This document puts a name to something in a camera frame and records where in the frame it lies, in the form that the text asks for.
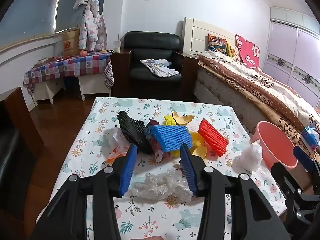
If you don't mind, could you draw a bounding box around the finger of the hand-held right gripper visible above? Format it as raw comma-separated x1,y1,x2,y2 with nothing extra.
293,146,320,198
271,162,320,230

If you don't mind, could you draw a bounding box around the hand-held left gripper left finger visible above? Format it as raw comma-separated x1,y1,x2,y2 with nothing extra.
30,144,138,240

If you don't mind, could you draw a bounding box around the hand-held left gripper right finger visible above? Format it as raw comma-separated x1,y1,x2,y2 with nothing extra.
179,143,292,240

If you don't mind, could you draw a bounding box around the clear bubble wrap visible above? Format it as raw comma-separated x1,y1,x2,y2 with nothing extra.
131,169,193,203

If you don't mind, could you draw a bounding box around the pink bucket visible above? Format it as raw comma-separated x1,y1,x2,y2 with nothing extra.
251,121,298,170

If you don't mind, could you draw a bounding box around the yellow foam net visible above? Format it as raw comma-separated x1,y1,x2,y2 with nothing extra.
172,131,208,160

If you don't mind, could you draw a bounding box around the white plastic bag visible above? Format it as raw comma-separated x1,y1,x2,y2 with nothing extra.
232,140,263,172
104,127,130,153

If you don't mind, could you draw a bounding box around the black foam net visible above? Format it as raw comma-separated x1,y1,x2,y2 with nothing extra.
117,110,154,155

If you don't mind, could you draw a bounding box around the blue foam net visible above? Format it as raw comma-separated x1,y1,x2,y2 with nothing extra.
151,124,193,153

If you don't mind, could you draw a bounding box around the red foam net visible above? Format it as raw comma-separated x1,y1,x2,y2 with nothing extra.
197,119,229,155

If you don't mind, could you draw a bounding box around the red snack wrapper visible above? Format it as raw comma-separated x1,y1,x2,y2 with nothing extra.
144,119,175,163

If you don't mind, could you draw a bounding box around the orange peel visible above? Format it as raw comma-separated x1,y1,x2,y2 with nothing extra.
172,111,185,126
179,114,195,126

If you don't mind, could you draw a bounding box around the blue tissue pack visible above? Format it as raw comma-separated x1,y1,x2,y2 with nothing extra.
300,126,320,148

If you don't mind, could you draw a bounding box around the brown leaf pattern blanket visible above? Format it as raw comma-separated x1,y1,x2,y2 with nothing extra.
200,62,320,155

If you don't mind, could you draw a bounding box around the floral tablecloth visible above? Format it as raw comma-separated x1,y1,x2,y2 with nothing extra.
36,97,287,240

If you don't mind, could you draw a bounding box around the bed with white headboard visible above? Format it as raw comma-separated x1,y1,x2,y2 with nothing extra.
183,17,320,188

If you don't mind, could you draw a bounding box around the crumpled light cloth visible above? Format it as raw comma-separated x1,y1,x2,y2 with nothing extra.
139,59,180,77

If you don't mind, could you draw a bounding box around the lilac wardrobe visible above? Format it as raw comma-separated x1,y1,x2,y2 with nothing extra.
261,6,320,93

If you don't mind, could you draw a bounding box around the checkered tablecloth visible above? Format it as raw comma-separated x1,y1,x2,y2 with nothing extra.
23,51,114,90

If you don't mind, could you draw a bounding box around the dark wooden cabinet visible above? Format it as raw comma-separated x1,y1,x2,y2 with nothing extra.
0,86,44,160

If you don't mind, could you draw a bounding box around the pink floral pillow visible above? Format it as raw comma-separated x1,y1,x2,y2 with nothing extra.
235,34,262,68

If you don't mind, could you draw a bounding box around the yellow floral pillow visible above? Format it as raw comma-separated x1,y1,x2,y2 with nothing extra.
226,42,242,62

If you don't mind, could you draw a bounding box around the black leather armchair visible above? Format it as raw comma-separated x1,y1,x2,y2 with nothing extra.
111,31,199,99

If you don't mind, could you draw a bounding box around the colourful patterned pillow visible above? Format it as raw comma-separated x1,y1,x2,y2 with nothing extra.
207,33,228,53

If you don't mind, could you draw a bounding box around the brown paper bag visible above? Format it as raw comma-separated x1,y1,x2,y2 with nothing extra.
61,29,81,57

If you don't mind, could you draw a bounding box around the patterned puffer jacket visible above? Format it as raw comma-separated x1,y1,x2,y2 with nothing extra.
78,0,108,52

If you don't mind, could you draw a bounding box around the window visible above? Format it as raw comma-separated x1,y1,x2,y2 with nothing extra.
0,0,63,48

